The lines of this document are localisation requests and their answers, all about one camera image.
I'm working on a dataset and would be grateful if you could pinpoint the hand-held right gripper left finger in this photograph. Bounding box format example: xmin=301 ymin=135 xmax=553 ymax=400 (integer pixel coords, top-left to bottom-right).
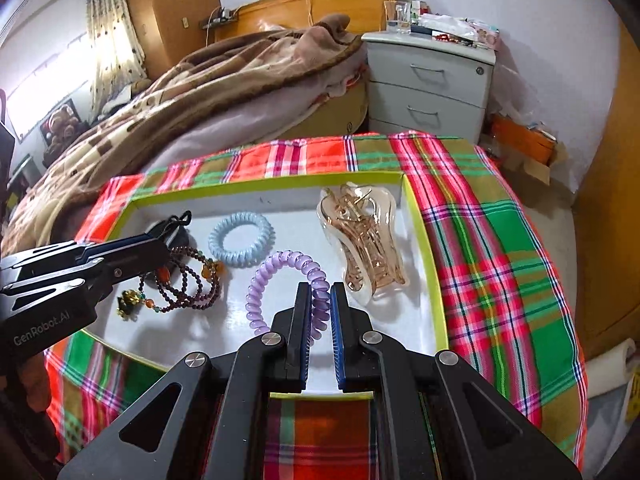
xmin=57 ymin=282 xmax=313 ymax=480

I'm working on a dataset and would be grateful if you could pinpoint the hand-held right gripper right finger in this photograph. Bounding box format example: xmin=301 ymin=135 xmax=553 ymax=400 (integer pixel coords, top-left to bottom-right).
xmin=330 ymin=282 xmax=583 ymax=480

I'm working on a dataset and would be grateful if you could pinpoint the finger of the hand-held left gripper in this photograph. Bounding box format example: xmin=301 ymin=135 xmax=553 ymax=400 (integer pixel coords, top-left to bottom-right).
xmin=0 ymin=244 xmax=172 ymax=313
xmin=0 ymin=231 xmax=165 ymax=275

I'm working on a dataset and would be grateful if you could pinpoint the black wristband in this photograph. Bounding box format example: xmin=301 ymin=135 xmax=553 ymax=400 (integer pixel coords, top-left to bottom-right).
xmin=147 ymin=215 xmax=193 ymax=261

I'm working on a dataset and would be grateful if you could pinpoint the brown bead bracelet gold charm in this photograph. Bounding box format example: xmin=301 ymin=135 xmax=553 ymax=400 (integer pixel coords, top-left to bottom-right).
xmin=115 ymin=245 xmax=226 ymax=321

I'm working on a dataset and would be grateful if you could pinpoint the purple spiral hair tie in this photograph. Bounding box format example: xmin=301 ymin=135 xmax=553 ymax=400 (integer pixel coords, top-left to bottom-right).
xmin=245 ymin=250 xmax=328 ymax=346

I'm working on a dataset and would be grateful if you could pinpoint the light blue spiral hair tie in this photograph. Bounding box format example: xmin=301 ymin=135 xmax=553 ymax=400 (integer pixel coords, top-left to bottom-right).
xmin=207 ymin=212 xmax=276 ymax=267

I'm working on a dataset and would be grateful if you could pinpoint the translucent pink hair claw clip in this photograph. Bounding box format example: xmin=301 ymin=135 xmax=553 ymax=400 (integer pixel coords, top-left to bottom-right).
xmin=316 ymin=184 xmax=408 ymax=303

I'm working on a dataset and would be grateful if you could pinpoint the yellow-green cardboard box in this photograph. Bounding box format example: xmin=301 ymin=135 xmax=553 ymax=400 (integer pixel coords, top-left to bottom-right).
xmin=75 ymin=170 xmax=451 ymax=401

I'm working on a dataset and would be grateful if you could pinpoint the teddy bear picture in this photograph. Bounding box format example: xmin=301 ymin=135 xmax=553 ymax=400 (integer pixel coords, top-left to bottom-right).
xmin=39 ymin=99 xmax=83 ymax=153

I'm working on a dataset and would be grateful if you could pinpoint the brown patterned blanket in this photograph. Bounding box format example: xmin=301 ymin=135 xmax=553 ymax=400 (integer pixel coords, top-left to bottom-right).
xmin=0 ymin=14 xmax=371 ymax=261

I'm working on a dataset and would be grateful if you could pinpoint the red green plaid cloth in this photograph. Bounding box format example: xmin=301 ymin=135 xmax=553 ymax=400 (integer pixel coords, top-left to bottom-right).
xmin=42 ymin=131 xmax=588 ymax=480

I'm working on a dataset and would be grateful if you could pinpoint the dotted curtain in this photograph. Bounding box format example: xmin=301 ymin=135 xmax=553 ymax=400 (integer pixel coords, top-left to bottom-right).
xmin=85 ymin=0 xmax=151 ymax=121

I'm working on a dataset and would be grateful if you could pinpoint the wooden wardrobe beside curtain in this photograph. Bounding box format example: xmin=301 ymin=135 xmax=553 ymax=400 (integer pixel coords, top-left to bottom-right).
xmin=121 ymin=0 xmax=221 ymax=81

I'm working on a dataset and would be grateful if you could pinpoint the power strip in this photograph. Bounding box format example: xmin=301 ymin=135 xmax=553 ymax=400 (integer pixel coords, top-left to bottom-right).
xmin=200 ymin=7 xmax=238 ymax=28

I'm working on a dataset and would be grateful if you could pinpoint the white paper roll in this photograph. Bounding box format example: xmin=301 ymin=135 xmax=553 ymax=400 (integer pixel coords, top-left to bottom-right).
xmin=587 ymin=337 xmax=636 ymax=401

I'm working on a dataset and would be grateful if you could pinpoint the orange cardboard box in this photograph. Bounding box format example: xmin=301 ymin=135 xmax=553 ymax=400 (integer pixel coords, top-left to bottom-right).
xmin=490 ymin=112 xmax=558 ymax=166

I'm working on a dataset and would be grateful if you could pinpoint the grey nightstand with drawers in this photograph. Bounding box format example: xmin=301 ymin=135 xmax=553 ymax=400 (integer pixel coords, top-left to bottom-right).
xmin=361 ymin=30 xmax=498 ymax=143

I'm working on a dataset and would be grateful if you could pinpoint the wooden bed headboard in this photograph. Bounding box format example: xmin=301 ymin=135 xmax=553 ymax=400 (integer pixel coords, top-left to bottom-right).
xmin=212 ymin=0 xmax=401 ymax=43

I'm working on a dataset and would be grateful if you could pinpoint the clear glass cup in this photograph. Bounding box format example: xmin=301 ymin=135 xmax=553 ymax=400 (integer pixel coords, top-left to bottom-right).
xmin=384 ymin=0 xmax=413 ymax=36

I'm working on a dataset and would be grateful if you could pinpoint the large wooden wardrobe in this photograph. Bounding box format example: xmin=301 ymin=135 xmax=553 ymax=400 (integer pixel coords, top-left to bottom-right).
xmin=575 ymin=15 xmax=640 ymax=361

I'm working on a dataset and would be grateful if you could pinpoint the tissue pack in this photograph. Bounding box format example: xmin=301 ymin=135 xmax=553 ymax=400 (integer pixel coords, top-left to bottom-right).
xmin=417 ymin=12 xmax=501 ymax=48

